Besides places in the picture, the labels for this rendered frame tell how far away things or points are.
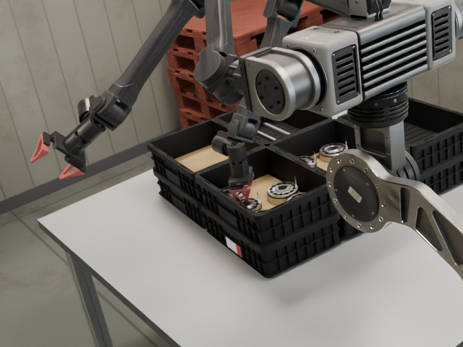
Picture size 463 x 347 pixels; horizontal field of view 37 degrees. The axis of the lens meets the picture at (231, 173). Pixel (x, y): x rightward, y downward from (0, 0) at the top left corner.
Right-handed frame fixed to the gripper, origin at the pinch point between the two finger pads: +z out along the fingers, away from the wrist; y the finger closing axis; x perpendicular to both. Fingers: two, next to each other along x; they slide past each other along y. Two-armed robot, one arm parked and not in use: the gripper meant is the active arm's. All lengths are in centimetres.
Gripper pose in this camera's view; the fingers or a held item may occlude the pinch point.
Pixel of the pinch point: (244, 199)
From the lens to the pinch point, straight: 217.3
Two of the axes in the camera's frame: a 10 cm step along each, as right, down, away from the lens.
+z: 1.5, 8.9, 4.3
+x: 9.8, -0.7, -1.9
